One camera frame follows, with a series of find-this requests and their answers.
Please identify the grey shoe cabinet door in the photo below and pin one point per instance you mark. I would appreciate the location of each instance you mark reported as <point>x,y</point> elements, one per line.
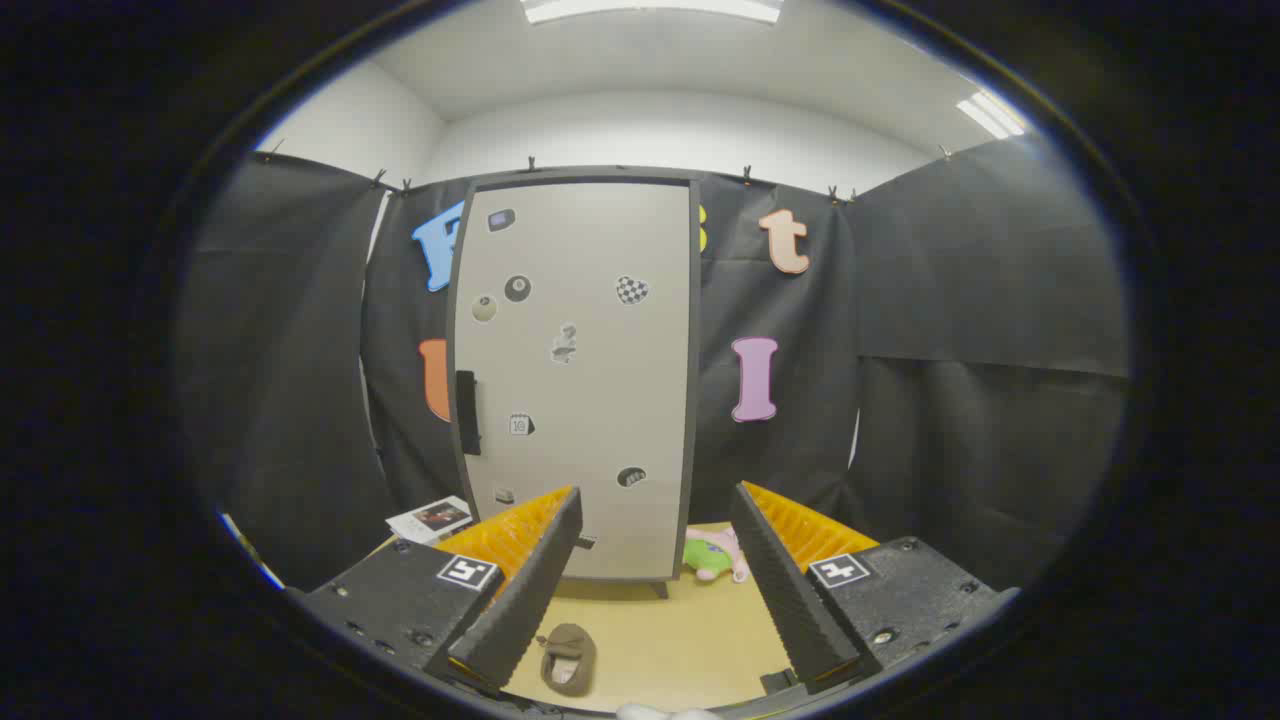
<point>580,400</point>

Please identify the blue and white panel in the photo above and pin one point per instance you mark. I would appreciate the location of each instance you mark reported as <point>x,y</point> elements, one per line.
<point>250,548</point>

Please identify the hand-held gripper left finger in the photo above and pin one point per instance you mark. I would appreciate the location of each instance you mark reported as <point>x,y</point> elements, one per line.
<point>530,600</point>

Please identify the pink and green plush toy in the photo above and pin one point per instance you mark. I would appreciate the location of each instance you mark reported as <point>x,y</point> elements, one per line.
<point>712,560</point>

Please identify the long ceiling light panel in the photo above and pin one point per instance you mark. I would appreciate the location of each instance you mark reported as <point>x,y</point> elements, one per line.
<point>650,8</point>

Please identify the black backdrop cloth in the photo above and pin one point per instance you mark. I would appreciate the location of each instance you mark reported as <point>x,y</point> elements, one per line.
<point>950,300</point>

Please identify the small ceiling light panel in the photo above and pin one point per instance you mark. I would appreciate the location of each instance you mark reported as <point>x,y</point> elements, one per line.
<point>990,115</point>

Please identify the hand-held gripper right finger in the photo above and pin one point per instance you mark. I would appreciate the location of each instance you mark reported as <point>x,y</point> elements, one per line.
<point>790,600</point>

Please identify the white printed box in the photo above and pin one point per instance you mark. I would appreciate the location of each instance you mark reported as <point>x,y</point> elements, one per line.
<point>425,520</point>

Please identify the brown fuzzy shoe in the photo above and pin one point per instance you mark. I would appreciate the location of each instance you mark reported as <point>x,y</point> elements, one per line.
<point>570,650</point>

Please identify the dark grey shoe cabinet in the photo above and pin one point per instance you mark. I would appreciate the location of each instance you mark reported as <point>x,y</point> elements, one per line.
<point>695,420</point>

